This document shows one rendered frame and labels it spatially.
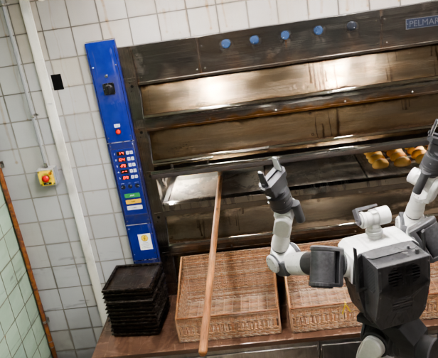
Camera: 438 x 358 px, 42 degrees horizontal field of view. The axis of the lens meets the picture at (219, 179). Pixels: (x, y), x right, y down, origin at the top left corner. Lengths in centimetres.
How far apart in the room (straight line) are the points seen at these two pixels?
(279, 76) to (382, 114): 59
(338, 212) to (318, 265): 128
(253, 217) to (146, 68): 104
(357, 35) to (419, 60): 35
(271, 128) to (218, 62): 46
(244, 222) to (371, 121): 91
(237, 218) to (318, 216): 47
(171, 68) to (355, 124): 103
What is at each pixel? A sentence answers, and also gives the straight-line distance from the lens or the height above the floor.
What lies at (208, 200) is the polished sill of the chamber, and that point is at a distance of 329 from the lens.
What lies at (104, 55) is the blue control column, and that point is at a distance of 312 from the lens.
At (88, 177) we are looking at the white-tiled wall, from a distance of 335.
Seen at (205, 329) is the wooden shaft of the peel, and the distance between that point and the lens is 214.
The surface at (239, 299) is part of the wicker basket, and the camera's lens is 342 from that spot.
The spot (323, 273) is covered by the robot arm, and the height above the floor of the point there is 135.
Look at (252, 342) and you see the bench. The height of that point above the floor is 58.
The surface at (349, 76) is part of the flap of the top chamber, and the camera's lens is 312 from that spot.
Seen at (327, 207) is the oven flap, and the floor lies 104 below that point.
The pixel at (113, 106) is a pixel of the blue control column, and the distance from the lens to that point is 316.
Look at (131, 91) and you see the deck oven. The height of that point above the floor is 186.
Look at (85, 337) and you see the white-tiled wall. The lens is 390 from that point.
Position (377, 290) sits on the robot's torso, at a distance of 207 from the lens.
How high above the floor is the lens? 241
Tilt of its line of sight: 20 degrees down
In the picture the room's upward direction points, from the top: 9 degrees counter-clockwise
